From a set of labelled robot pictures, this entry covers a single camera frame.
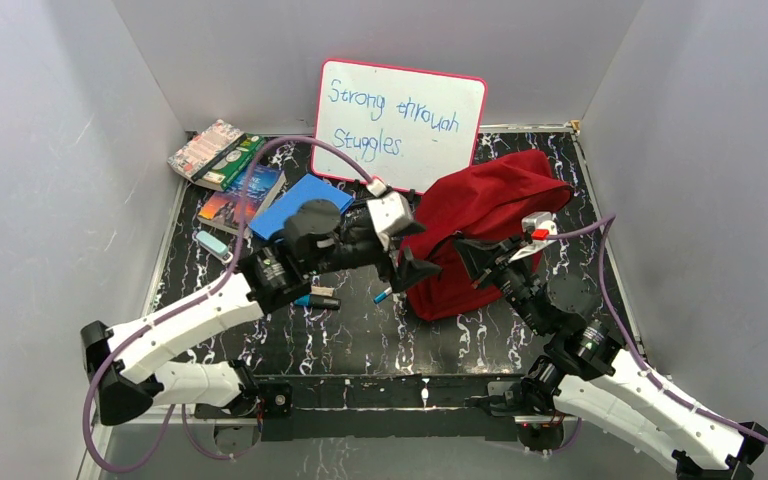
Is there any green treehouse book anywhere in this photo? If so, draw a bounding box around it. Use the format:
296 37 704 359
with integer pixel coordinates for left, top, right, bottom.
194 133 266 191

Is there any small grey eraser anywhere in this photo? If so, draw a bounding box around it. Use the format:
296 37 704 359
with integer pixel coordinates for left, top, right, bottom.
311 286 334 297

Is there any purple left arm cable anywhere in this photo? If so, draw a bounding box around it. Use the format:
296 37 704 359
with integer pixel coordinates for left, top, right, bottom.
83 135 385 474

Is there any pink floral book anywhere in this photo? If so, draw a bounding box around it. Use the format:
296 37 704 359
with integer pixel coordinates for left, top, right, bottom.
167 119 245 184

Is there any blue notebook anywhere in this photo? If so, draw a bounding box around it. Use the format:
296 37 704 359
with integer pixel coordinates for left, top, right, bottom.
249 174 354 240

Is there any Jane Eyre paperback book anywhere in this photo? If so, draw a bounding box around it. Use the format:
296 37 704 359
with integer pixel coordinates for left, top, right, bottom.
197 164 286 234

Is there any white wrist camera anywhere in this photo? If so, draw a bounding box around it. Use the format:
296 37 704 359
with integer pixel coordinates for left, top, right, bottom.
366 176 417 238
511 211 558 261

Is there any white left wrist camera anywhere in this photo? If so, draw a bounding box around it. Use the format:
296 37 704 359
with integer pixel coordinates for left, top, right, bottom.
366 176 417 238

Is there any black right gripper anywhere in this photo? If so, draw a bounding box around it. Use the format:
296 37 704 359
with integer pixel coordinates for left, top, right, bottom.
451 233 548 335

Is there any red student backpack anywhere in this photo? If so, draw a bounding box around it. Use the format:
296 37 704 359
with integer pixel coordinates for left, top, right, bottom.
402 150 574 322

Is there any blue tipped pen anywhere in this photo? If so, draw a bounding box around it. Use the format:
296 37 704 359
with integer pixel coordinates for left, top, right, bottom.
373 287 393 305

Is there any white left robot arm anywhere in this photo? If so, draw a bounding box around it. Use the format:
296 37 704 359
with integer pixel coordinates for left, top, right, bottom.
80 192 442 426

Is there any black blue marker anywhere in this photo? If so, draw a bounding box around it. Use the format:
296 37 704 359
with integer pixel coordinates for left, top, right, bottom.
293 294 342 310

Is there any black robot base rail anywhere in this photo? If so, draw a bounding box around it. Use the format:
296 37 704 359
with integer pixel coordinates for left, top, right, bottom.
191 374 567 452

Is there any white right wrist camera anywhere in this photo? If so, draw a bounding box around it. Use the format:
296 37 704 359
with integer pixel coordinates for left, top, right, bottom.
511 211 558 261

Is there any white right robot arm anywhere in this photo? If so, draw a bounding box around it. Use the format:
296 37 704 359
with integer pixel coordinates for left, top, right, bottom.
454 237 766 479

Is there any pink framed whiteboard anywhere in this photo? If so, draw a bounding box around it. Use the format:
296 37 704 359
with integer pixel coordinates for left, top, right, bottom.
314 59 487 193

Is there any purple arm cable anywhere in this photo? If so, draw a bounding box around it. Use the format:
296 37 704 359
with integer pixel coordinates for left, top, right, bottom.
83 135 385 474
546 213 768 480

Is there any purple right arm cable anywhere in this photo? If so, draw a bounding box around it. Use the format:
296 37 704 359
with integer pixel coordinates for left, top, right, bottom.
546 213 768 480

